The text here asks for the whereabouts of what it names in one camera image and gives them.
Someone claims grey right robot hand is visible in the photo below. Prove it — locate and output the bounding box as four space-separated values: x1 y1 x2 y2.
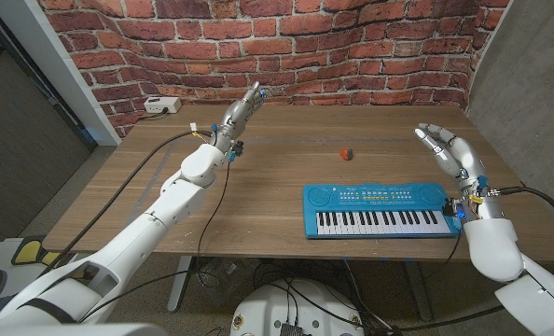
413 122 506 223

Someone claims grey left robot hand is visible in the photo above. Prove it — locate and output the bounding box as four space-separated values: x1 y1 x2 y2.
210 80 267 155

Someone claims blue toy piano keyboard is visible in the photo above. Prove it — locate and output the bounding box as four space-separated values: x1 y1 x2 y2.
301 182 461 240

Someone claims black box on robot base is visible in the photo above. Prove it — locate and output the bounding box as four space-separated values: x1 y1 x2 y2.
279 321 304 336

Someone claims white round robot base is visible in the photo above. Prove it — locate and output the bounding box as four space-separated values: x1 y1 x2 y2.
229 278 366 336

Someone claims white power strip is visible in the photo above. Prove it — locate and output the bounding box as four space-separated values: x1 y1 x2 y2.
143 96 183 115

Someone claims red brick printed backdrop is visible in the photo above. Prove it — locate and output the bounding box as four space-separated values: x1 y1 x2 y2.
38 0 511 139

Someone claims grey table leg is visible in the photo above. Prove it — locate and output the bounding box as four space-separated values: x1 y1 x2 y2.
405 260 435 322
166 255 193 313

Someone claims clear plastic bag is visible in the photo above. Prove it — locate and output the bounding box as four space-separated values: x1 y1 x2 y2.
190 256 255 309

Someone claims dark grey door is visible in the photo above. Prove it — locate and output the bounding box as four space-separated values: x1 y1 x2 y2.
0 7 97 248

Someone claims white platform with yellow marks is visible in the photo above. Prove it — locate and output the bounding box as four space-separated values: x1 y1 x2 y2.
0 235 80 300

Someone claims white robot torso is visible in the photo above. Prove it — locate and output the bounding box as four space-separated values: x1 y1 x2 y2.
0 323 166 336

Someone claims black power strip cable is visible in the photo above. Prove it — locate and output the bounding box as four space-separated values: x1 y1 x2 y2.
139 108 170 121

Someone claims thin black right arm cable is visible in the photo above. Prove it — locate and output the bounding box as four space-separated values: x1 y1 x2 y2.
421 230 463 284

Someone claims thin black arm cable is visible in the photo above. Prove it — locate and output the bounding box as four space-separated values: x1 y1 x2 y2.
421 230 463 284
76 160 232 325

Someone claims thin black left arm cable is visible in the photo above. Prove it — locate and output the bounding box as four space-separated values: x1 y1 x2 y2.
76 160 232 325

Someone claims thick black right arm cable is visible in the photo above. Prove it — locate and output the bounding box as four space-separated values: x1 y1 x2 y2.
489 185 554 277

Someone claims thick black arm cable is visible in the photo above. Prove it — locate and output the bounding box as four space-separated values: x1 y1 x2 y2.
489 185 554 277
36 130 213 279

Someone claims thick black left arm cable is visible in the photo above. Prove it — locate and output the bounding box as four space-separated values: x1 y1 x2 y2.
36 130 213 279

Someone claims white door frame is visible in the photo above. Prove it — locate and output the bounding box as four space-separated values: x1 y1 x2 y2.
0 0 123 147

